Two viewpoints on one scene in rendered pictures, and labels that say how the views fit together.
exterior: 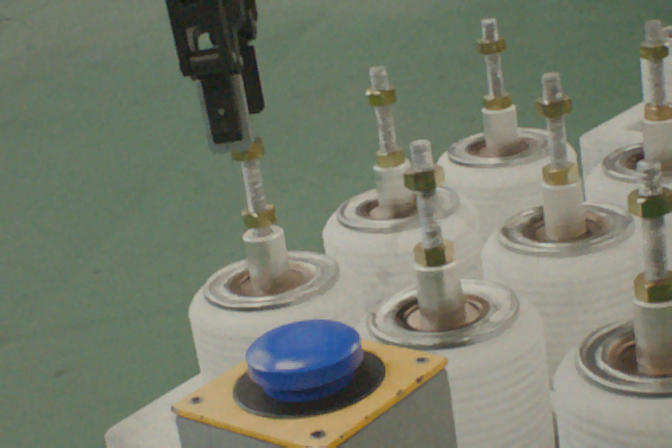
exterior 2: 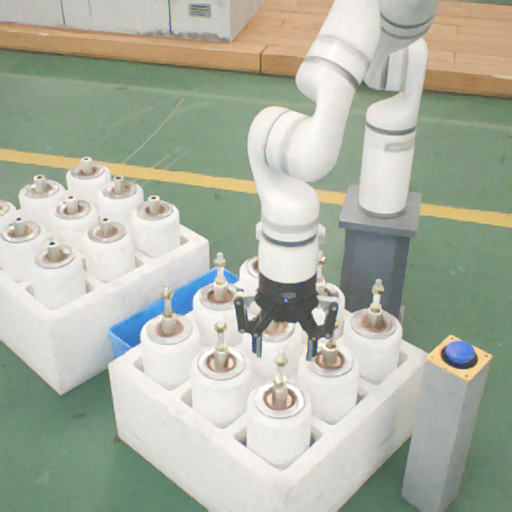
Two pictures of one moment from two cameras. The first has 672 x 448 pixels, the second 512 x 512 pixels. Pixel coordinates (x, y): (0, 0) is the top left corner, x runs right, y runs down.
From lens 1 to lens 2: 1.21 m
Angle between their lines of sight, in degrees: 80
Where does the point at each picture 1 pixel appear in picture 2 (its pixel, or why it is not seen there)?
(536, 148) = (182, 320)
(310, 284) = (291, 388)
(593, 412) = (393, 342)
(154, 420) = (281, 476)
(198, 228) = not seen: outside the picture
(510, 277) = (291, 346)
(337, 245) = (237, 385)
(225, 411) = (473, 370)
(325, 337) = (459, 344)
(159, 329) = not seen: outside the picture
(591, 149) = (54, 326)
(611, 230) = not seen: hidden behind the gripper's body
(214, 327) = (303, 419)
